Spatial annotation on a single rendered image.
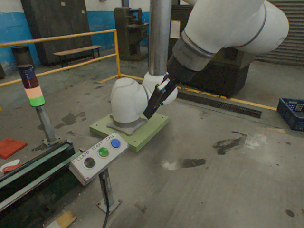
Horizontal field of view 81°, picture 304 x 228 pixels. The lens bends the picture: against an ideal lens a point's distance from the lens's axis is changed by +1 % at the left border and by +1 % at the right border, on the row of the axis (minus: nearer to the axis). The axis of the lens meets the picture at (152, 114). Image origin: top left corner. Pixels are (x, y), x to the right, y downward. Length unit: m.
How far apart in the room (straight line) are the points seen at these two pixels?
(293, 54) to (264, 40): 6.26
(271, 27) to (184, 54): 0.19
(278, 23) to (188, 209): 0.62
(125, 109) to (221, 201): 0.60
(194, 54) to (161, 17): 0.53
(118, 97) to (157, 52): 0.30
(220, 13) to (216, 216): 0.64
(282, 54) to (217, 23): 6.37
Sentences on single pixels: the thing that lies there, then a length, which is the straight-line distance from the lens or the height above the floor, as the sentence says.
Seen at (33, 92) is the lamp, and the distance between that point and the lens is 1.00.
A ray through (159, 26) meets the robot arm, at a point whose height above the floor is 1.36.
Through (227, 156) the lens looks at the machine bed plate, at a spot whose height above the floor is 0.80.
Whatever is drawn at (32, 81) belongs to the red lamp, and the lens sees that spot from 0.98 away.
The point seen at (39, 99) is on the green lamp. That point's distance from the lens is 1.01.
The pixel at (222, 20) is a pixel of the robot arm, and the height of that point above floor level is 1.42.
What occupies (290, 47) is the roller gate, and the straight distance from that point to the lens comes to 6.72.
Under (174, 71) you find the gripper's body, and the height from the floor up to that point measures 1.31.
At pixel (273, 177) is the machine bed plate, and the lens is 0.98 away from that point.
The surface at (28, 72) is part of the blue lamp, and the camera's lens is 0.97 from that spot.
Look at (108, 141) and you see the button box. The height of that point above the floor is 1.07.
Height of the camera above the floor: 1.44
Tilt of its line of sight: 31 degrees down
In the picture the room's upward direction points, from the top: straight up
